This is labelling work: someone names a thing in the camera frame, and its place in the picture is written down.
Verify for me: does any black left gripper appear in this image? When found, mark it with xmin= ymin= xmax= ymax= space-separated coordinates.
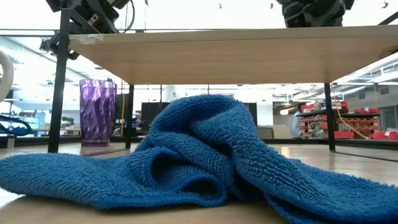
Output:
xmin=45 ymin=0 xmax=130 ymax=34

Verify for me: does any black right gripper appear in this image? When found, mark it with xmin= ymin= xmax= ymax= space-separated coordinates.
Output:
xmin=276 ymin=0 xmax=355 ymax=29

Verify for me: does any purple plastic tumbler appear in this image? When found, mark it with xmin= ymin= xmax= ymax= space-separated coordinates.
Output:
xmin=79 ymin=78 xmax=118 ymax=147

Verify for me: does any wooden shelf with black legs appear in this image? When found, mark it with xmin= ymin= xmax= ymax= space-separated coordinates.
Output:
xmin=47 ymin=7 xmax=398 ymax=154

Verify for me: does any black mounted fixture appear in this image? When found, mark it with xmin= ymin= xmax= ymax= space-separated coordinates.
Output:
xmin=39 ymin=32 xmax=80 ymax=60

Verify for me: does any black monitor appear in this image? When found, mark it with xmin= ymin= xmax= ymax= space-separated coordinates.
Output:
xmin=141 ymin=101 xmax=171 ymax=129
xmin=244 ymin=102 xmax=258 ymax=127

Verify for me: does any small potted plant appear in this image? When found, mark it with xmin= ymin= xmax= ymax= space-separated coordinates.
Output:
xmin=61 ymin=116 xmax=76 ymax=130

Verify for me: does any shelving rack with red bins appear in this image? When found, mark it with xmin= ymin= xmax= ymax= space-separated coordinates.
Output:
xmin=297 ymin=100 xmax=382 ymax=140

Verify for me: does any grey box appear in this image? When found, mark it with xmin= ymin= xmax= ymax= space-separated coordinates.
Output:
xmin=257 ymin=126 xmax=275 ymax=140

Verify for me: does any red storage bin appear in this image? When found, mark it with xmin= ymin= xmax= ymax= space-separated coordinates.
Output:
xmin=372 ymin=130 xmax=398 ymax=141

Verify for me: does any blue terry cloth towel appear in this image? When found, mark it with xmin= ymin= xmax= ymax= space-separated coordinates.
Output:
xmin=0 ymin=94 xmax=398 ymax=224

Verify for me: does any yellow hanging cable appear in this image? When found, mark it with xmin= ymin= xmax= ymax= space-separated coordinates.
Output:
xmin=120 ymin=81 xmax=126 ymax=138
xmin=330 ymin=82 xmax=373 ymax=141

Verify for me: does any dark blue cable loop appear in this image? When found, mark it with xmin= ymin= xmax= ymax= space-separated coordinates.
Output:
xmin=0 ymin=114 xmax=33 ymax=138

